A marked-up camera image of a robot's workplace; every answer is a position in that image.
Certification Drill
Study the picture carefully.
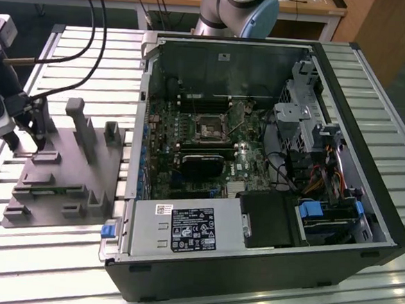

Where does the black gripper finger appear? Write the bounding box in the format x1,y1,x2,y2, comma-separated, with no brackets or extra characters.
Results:
23,96,55,154
2,126,23,154

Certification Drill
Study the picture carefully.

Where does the black RAM slot row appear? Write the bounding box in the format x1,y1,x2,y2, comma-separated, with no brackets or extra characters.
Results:
176,91,232,115

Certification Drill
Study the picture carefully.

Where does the CPU socket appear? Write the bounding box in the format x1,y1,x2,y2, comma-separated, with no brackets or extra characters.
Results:
191,112,232,144

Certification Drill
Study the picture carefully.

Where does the grey parts rack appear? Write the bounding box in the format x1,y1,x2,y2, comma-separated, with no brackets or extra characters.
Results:
1,93,129,237

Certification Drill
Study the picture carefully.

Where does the blue case latch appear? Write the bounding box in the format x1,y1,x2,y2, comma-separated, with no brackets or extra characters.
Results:
100,222,119,239

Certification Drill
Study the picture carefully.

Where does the grey power supply unit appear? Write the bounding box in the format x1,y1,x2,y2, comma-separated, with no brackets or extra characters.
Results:
124,197,250,264

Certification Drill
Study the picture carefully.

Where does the white barcode sticker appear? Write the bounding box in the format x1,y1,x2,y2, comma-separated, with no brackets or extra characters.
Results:
153,203,175,218

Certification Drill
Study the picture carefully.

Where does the black graphics card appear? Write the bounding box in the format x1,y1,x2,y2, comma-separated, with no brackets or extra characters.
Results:
178,151,226,179

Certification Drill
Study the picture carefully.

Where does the black rating label sticker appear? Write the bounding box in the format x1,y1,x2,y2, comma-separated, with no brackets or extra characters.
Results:
169,205,218,257

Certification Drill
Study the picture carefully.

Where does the metal socket cover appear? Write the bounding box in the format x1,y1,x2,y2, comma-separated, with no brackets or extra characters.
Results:
225,99,255,128

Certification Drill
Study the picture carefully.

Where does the thin metal locking lever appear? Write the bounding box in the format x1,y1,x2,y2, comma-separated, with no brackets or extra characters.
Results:
227,119,248,137

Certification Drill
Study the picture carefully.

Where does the silver chipset heatsink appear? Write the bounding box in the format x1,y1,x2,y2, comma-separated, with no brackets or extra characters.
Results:
224,181,247,199

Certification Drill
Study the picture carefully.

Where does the green motherboard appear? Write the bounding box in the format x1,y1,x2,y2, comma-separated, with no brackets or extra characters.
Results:
139,95,280,208

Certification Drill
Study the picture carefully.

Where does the black open PC case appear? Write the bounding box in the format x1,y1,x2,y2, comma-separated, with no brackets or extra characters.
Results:
101,26,405,304

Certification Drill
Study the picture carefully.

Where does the black plastic shroud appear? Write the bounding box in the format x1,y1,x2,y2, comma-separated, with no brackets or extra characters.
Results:
232,189,307,252

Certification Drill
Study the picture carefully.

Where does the metal drive cage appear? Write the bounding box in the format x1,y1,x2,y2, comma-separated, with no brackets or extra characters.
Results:
269,58,345,160

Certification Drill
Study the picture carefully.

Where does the hard disk in blue carrier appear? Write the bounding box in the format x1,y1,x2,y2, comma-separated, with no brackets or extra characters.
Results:
292,198,367,248

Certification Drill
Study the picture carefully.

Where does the wooden cabinet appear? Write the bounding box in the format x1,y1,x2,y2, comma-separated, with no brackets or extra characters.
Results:
327,0,405,91

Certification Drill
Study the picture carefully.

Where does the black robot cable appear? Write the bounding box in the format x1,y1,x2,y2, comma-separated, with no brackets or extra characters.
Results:
2,0,96,71
28,0,110,105

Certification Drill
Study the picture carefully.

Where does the grey case hinge bracket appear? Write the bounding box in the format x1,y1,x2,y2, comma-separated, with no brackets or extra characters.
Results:
139,30,164,60

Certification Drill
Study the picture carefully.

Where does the black wire in case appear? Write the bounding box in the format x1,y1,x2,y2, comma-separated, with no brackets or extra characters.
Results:
260,107,304,192

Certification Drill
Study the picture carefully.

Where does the coloured wire bundle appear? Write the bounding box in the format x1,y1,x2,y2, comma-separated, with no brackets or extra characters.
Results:
303,165,349,199

